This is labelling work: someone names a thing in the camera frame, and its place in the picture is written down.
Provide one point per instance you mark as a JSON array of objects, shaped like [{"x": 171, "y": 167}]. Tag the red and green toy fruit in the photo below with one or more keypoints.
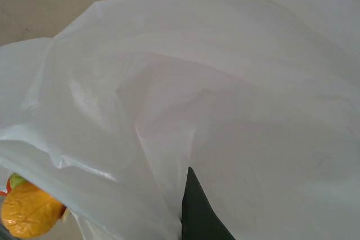
[{"x": 14, "y": 181}]

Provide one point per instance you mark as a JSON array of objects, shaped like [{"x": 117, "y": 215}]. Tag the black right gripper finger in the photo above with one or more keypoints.
[{"x": 202, "y": 217}]

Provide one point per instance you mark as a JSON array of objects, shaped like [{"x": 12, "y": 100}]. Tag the yellow toy fruit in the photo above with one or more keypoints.
[{"x": 31, "y": 212}]

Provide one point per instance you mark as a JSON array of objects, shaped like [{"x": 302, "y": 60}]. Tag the white plastic bag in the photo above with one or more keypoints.
[{"x": 197, "y": 82}]

